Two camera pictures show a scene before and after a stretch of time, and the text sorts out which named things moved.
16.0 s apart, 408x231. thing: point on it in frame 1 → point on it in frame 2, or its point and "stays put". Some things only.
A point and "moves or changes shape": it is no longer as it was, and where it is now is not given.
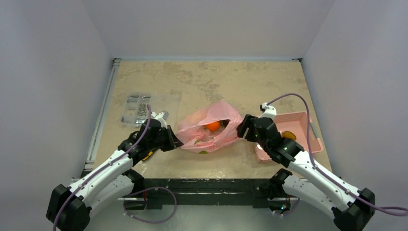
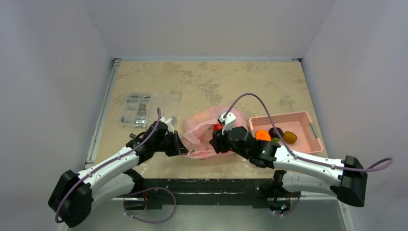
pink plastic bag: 194,135 moves or changes shape
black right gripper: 252,128 → 217,142
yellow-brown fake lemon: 288,134 stays put
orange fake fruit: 214,126 moves or changes shape
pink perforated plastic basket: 298,123 stays put
